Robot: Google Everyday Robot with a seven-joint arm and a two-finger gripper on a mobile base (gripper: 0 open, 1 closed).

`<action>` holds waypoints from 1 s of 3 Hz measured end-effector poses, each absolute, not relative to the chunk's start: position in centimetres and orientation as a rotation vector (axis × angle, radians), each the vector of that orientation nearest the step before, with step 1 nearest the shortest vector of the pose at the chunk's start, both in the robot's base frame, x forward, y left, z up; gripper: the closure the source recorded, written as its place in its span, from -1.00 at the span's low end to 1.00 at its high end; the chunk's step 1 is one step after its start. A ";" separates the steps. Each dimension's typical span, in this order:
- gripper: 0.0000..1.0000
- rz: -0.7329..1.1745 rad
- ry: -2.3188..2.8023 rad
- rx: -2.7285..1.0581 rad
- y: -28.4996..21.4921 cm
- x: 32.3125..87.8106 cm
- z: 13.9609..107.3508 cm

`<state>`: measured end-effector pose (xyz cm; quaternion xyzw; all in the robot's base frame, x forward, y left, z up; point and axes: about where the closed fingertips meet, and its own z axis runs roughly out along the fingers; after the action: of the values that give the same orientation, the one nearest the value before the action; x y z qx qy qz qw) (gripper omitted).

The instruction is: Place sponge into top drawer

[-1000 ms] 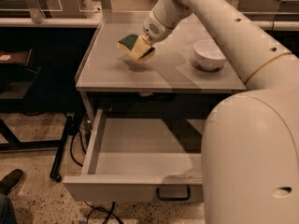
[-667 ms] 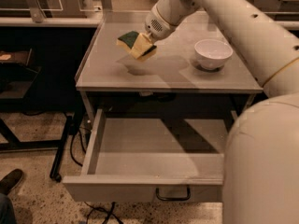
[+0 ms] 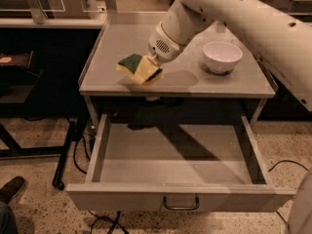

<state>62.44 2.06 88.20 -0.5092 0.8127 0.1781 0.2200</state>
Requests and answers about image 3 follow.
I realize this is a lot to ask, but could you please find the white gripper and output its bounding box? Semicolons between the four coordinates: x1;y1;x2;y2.
133;24;180;86

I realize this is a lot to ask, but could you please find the green and yellow sponge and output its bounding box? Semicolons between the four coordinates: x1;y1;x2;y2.
117;54;143;81

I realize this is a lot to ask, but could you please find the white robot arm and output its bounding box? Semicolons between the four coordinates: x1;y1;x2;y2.
134;0;312;109

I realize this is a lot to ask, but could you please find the grey open top drawer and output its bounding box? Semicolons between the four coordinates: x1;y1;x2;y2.
66;116;295;212

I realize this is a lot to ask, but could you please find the white ceramic bowl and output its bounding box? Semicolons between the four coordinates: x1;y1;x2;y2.
203;41;243;74

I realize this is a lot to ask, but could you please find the grey cabinet table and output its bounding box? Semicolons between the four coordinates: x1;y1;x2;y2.
77;11;279;132

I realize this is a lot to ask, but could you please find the black side cart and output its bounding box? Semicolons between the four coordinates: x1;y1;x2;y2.
0;52;75;190

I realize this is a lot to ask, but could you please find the dark shoe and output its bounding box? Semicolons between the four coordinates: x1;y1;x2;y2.
0;176;25;203

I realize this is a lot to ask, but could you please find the blue jeans leg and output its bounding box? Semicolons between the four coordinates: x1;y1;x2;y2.
0;201;19;234

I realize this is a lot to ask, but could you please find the metal drawer handle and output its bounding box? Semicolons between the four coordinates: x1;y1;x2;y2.
163;195;200;211

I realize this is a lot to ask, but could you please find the white horizontal rail pipe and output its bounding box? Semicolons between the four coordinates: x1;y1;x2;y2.
0;18;106;29

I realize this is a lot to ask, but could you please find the black floor cable bottom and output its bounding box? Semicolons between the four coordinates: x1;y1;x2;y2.
87;210;131;234

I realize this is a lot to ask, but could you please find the black floor cable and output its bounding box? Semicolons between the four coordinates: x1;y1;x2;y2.
87;210;131;234
266;159;310;226

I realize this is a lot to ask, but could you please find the black floor cable right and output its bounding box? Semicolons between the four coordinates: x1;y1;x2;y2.
266;159;310;226

